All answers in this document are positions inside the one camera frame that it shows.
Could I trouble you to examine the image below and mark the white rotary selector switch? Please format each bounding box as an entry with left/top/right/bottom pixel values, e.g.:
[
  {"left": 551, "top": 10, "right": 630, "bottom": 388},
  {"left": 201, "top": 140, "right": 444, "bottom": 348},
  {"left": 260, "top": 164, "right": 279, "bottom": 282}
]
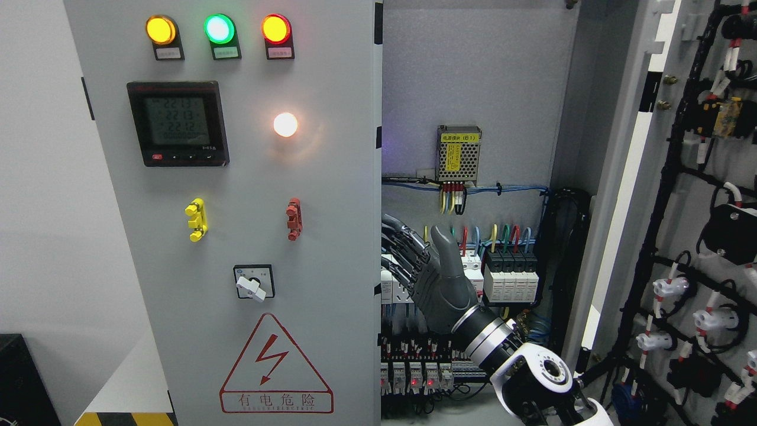
[{"left": 233, "top": 264, "right": 276, "bottom": 303}]

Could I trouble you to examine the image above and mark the black corrugated cable loom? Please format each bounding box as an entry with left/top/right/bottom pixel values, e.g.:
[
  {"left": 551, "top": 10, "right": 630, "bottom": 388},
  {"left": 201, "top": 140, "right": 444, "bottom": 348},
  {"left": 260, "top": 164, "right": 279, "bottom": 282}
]
[{"left": 535, "top": 188, "right": 592, "bottom": 356}]

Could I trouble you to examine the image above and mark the grey cabinet door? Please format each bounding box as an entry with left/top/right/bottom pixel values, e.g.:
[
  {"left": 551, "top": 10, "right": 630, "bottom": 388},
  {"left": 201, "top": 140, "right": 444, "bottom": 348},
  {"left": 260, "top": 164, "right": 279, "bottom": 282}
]
[
  {"left": 64, "top": 1, "right": 382, "bottom": 425},
  {"left": 552, "top": 1, "right": 755, "bottom": 425}
]

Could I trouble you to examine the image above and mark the black white surge protector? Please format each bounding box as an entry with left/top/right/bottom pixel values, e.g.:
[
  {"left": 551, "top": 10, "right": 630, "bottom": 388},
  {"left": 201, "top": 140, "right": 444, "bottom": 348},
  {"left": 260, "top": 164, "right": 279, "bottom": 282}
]
[{"left": 484, "top": 249, "right": 540, "bottom": 304}]

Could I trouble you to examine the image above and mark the black box on floor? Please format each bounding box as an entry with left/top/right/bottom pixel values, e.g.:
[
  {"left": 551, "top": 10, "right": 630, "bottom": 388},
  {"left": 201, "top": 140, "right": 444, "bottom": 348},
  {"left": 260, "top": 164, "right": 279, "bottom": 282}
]
[{"left": 1, "top": 334, "right": 60, "bottom": 425}]

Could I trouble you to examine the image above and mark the green indicator light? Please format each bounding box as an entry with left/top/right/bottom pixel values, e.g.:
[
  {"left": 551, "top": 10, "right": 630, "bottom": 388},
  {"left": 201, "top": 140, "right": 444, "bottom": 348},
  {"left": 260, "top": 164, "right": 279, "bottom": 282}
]
[{"left": 203, "top": 13, "right": 242, "bottom": 60}]

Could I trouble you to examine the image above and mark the yellow indicator light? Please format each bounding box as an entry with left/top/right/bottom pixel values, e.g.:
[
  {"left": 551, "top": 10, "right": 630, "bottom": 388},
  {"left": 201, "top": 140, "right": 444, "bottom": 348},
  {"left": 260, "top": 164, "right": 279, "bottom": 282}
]
[{"left": 144, "top": 14, "right": 185, "bottom": 60}]

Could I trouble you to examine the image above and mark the white glowing indicator light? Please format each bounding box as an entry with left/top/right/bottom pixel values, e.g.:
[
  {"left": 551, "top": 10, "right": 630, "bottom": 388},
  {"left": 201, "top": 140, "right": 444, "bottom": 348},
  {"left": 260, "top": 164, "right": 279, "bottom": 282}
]
[{"left": 273, "top": 112, "right": 299, "bottom": 138}]

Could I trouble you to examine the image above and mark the white socket breaker row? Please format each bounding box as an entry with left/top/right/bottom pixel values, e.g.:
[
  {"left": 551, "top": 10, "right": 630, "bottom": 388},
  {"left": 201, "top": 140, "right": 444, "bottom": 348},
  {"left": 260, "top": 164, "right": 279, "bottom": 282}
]
[{"left": 380, "top": 254, "right": 484, "bottom": 305}]

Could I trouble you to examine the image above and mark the black digital power meter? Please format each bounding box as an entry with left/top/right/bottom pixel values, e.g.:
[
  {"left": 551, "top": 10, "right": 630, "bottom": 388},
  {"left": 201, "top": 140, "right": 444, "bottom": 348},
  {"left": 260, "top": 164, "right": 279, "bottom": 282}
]
[{"left": 127, "top": 80, "right": 229, "bottom": 167}]

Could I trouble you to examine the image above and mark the red terminal connector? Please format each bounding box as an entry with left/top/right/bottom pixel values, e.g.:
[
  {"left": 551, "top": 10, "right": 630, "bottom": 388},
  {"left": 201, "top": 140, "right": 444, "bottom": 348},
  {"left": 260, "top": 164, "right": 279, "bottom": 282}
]
[{"left": 286, "top": 198, "right": 303, "bottom": 241}]

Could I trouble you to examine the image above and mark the black relay terminal row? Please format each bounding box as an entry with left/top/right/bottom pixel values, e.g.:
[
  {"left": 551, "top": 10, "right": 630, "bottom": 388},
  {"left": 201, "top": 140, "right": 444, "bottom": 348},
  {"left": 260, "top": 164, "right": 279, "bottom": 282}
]
[{"left": 377, "top": 333, "right": 489, "bottom": 396}]

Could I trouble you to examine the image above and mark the red indicator light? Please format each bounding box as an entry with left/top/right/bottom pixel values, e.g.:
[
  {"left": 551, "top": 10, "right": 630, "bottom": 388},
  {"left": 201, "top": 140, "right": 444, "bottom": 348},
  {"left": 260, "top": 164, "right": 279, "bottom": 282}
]
[{"left": 261, "top": 14, "right": 295, "bottom": 60}]

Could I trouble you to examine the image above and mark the yellow terminal connector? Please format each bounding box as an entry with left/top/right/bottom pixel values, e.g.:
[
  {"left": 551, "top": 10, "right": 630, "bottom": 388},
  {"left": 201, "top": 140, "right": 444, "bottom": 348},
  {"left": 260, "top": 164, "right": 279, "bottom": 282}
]
[{"left": 185, "top": 198, "right": 208, "bottom": 243}]

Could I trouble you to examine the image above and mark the red electric hazard sticker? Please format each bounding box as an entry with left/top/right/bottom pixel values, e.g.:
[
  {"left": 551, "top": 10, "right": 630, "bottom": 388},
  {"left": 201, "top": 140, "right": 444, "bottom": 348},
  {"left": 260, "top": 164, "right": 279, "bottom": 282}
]
[{"left": 219, "top": 312, "right": 334, "bottom": 414}]

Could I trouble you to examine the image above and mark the dark grey robot hand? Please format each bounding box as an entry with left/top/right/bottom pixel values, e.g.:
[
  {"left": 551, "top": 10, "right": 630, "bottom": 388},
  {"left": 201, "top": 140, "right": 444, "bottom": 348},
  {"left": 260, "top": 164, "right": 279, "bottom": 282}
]
[{"left": 381, "top": 215, "right": 494, "bottom": 340}]

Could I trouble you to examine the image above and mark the metal mesh power supply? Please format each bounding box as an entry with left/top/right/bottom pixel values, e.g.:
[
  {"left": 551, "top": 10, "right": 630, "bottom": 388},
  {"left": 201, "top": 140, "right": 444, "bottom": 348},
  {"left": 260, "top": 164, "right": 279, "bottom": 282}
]
[{"left": 436, "top": 125, "right": 482, "bottom": 183}]

